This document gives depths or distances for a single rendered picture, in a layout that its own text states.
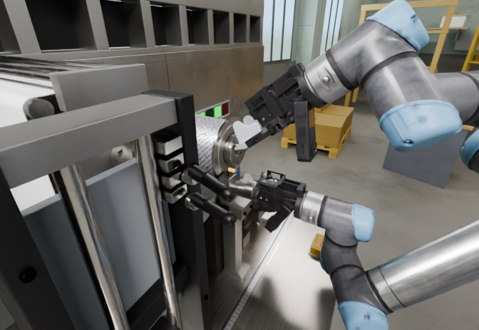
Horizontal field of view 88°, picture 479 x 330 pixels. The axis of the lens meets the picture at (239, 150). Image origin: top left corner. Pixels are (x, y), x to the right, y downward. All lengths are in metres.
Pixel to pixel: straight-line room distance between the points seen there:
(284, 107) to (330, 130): 2.96
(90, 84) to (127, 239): 0.16
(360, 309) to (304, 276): 0.23
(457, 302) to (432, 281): 1.67
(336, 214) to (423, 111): 0.32
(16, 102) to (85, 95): 0.06
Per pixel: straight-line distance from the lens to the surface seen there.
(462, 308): 2.21
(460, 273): 0.56
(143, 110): 0.20
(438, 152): 3.31
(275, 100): 0.44
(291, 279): 0.75
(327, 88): 0.41
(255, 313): 0.69
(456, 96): 0.40
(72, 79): 0.28
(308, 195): 0.61
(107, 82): 0.30
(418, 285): 0.56
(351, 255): 0.64
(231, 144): 0.53
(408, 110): 0.35
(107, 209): 0.24
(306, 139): 0.45
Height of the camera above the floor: 1.49
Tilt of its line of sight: 25 degrees down
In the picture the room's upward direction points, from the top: straight up
